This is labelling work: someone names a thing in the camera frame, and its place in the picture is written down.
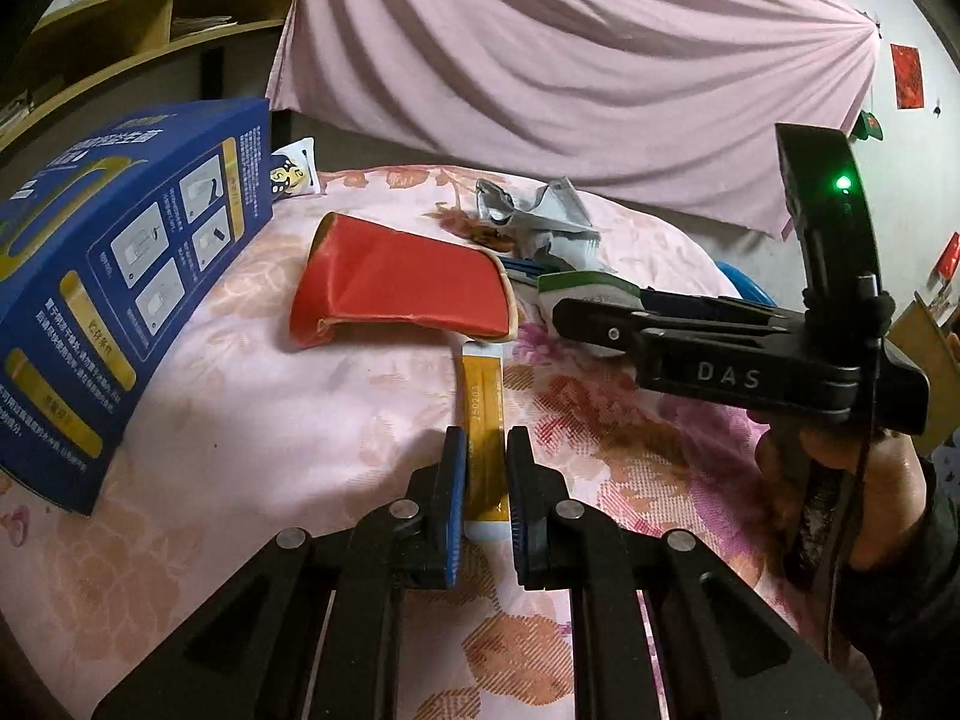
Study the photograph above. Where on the person's right forearm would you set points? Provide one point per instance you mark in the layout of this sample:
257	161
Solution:
922	615

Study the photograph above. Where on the wooden shelf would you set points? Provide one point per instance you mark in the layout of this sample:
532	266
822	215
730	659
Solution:
112	22

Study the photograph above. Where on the grey face mask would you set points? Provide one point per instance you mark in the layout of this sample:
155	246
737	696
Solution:
540	210

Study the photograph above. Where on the pink curtain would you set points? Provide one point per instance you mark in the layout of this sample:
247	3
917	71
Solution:
562	52

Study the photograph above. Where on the red wrapper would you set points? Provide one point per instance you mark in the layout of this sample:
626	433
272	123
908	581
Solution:
390	277

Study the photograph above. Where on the person's right hand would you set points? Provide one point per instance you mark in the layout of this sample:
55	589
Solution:
889	495

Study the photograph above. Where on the stack of books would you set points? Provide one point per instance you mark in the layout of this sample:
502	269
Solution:
206	24

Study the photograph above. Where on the small red wall paper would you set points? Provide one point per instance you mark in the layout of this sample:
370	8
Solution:
951	256

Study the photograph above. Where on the green white packet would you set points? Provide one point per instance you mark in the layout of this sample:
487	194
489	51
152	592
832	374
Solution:
585	285

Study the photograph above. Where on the white cartoon print packet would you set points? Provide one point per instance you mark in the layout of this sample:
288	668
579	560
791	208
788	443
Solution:
296	172

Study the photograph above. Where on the blue cardboard box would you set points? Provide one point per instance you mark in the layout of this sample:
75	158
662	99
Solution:
112	277

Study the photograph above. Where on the red wall poster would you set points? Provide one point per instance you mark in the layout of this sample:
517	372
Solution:
906	76

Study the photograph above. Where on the green red wall decoration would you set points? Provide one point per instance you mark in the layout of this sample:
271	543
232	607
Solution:
868	127

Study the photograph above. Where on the white blue printed packet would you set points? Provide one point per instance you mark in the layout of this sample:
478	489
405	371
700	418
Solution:
525	266

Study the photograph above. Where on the pink floral blanket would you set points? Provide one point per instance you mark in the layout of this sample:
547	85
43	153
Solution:
300	427

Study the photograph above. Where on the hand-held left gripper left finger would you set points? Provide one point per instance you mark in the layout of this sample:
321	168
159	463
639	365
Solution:
452	510

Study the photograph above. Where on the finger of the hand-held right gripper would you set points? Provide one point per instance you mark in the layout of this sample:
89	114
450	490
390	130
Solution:
712	313
600	326

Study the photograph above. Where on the wooden cabinet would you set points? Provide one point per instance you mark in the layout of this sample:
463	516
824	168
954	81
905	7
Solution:
934	337

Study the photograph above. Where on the yellow strip packet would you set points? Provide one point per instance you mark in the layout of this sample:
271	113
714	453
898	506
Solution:
480	405

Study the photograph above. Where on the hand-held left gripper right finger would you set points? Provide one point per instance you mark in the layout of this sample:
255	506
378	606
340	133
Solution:
517	499

